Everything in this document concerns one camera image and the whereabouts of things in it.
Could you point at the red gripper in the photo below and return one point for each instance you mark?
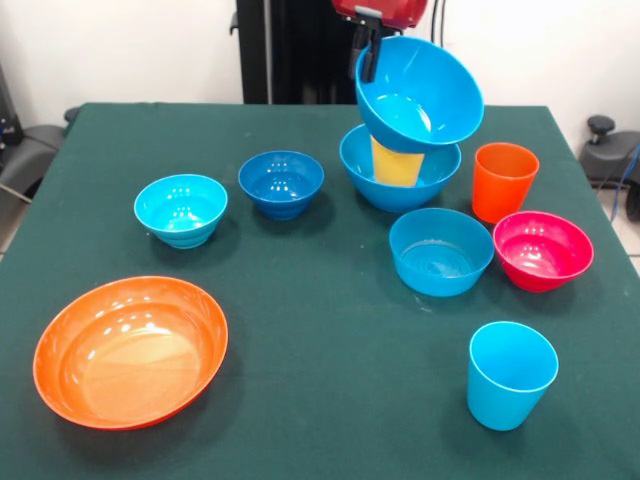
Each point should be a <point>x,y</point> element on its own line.
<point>395,11</point>

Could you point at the large blue plastic bowl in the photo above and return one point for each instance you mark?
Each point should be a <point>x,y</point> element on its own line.
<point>400,197</point>
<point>425,90</point>

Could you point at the yellow plastic cup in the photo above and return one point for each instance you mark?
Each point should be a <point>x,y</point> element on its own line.
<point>397,167</point>

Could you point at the dark blue plastic bowl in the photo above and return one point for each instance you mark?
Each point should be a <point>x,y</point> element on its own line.
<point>280,185</point>

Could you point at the orange plastic cup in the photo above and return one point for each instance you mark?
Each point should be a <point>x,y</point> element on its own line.
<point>502,185</point>

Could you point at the blue flat-bottomed ringed bowl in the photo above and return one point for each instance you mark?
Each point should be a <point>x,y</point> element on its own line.
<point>440,265</point>

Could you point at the dark green tablecloth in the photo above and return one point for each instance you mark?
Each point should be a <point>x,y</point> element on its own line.
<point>150,140</point>

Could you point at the small cyan plastic bowl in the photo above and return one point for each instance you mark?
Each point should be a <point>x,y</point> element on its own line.
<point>180,212</point>

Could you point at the black equipment base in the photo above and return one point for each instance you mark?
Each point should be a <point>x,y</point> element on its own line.
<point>25,155</point>
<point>607,150</point>

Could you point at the pink plastic bowl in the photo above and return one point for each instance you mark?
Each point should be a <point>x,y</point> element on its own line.
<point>542,255</point>

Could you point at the light blue plastic cup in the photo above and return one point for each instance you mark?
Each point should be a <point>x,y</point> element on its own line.
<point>510,385</point>

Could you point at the large orange plastic bowl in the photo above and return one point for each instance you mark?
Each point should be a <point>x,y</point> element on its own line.
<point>130,360</point>

